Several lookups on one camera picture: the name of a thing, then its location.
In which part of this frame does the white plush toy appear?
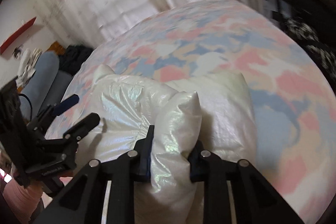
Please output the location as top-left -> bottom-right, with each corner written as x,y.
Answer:
16,48 -> 43,88

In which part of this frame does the white iridescent puffer jacket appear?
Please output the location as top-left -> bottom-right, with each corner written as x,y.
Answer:
73,65 -> 257,223

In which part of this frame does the black clothes pile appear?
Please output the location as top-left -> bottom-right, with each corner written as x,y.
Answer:
59,45 -> 93,76

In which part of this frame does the black white patterned fabric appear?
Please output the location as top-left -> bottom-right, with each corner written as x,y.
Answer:
281,18 -> 335,93

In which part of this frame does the pastel patterned bed cover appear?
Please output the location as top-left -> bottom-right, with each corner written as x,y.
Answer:
46,0 -> 335,223

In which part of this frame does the red wall shelf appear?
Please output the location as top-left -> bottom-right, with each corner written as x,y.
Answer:
1,17 -> 37,55

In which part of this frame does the blue grey pillow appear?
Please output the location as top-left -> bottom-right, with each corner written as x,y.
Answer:
20,51 -> 72,121

